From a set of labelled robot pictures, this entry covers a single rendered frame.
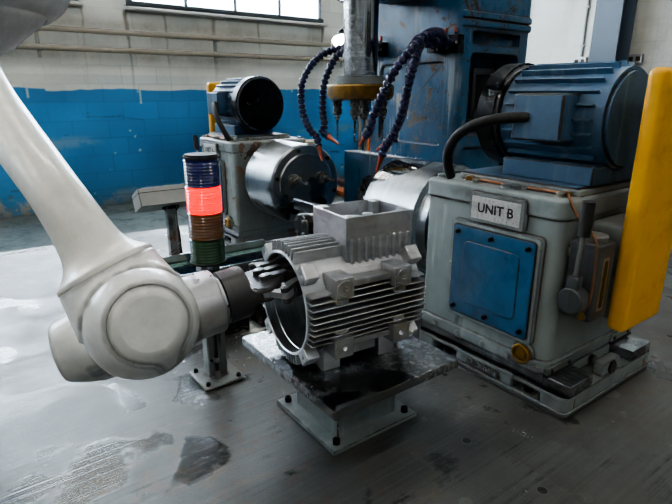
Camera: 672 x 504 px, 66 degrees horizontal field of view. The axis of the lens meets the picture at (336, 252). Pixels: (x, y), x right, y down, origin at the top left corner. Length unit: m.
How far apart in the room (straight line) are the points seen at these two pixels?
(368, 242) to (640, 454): 0.51
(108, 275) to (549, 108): 0.68
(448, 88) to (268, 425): 0.98
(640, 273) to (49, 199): 0.82
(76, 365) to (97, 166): 6.15
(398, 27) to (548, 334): 1.01
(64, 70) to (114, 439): 5.98
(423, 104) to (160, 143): 5.64
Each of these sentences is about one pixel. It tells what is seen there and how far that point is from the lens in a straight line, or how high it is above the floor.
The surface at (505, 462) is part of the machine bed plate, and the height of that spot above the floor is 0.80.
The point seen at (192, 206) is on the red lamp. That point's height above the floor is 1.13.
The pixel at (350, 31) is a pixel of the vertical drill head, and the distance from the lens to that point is 1.43.
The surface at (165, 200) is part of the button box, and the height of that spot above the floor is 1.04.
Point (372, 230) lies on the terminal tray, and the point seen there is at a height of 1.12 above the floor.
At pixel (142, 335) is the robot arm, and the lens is 0.49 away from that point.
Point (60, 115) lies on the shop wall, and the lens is 6.69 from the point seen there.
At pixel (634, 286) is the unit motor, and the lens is 0.94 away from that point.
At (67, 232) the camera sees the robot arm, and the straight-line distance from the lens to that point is 0.57.
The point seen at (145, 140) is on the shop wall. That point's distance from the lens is 6.91.
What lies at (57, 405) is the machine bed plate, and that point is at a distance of 1.05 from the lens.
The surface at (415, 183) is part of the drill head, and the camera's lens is 1.13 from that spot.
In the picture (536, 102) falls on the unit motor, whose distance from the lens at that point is 0.92.
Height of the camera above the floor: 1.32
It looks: 17 degrees down
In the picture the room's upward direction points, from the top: straight up
